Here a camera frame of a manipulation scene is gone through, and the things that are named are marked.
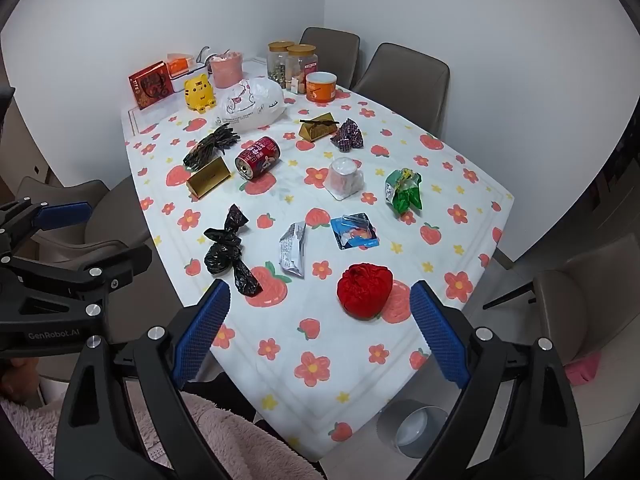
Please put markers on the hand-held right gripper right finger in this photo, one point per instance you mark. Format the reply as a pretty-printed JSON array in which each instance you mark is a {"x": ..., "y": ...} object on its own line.
[{"x": 440, "y": 330}]

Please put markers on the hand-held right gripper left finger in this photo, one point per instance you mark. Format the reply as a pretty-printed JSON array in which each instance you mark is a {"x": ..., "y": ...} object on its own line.
[{"x": 202, "y": 330}]

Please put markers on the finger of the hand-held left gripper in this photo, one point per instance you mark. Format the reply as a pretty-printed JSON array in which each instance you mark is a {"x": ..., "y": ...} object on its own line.
[
  {"x": 65, "y": 213},
  {"x": 120, "y": 262}
]

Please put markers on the black plastic bag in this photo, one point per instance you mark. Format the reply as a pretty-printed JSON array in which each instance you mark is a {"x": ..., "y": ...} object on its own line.
[{"x": 225, "y": 255}]

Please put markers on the red bag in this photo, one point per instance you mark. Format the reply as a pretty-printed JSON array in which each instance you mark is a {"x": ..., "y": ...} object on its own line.
[{"x": 362, "y": 290}]

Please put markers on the grey trash bin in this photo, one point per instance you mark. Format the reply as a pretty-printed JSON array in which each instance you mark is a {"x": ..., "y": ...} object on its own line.
[{"x": 415, "y": 432}]

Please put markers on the silver snack wrapper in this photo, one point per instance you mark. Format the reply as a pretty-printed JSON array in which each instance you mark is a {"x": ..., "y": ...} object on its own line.
[{"x": 292, "y": 250}]

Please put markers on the plain gold box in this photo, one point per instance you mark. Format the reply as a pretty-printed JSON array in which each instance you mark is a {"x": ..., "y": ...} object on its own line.
[{"x": 209, "y": 178}]

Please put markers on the blue snack packet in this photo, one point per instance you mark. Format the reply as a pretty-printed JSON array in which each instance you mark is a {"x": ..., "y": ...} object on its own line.
[{"x": 354, "y": 231}]

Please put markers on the green wrapper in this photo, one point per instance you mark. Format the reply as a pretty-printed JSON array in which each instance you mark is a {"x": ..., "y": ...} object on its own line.
[{"x": 404, "y": 192}]

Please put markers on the red drink can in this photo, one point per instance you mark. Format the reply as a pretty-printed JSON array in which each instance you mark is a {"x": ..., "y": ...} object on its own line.
[{"x": 259, "y": 156}]

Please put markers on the white cup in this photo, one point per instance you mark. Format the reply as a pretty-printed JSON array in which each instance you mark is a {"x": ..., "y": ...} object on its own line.
[{"x": 342, "y": 177}]

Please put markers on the white plastic bag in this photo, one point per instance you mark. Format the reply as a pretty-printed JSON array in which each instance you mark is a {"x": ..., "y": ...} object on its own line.
[{"x": 250, "y": 105}]

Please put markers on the gold box with dark ribbon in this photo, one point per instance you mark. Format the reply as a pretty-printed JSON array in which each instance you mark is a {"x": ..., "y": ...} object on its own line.
[{"x": 320, "y": 127}]

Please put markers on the person's left forearm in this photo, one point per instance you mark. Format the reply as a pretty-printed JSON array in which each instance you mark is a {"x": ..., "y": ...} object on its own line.
[{"x": 25, "y": 435}]

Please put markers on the person's left hand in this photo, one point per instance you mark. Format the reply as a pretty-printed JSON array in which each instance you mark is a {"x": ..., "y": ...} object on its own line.
[{"x": 17, "y": 377}]

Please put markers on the pink slipper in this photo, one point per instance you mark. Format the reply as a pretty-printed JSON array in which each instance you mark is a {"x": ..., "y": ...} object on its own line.
[{"x": 584, "y": 369}]

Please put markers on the red gift box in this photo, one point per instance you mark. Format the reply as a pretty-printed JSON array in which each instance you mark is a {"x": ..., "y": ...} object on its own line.
[{"x": 150, "y": 85}]

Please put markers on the yellow tiger toy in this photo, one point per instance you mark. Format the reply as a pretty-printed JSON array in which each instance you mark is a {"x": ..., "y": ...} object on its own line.
[{"x": 199, "y": 92}]

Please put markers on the orange tissue packet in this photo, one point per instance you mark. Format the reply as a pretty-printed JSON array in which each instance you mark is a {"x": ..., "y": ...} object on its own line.
[{"x": 179, "y": 64}]

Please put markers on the white storage box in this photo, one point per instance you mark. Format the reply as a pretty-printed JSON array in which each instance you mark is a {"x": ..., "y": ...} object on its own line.
[{"x": 192, "y": 72}]

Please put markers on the white and black gadget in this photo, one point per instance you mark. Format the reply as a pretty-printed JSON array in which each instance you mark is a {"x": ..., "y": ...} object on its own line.
[{"x": 204, "y": 54}]

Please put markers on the pink bucket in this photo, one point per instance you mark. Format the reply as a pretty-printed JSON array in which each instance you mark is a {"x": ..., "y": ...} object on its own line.
[{"x": 226, "y": 70}]

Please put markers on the clear jar with dark contents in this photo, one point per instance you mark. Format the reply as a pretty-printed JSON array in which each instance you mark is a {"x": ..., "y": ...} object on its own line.
[{"x": 277, "y": 65}]

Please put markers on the clear jar with red label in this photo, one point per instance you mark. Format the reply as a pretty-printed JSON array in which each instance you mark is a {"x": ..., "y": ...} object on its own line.
[{"x": 302, "y": 70}]

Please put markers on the orange tin can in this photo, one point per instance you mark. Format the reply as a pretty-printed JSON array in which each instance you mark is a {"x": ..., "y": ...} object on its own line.
[{"x": 321, "y": 87}]

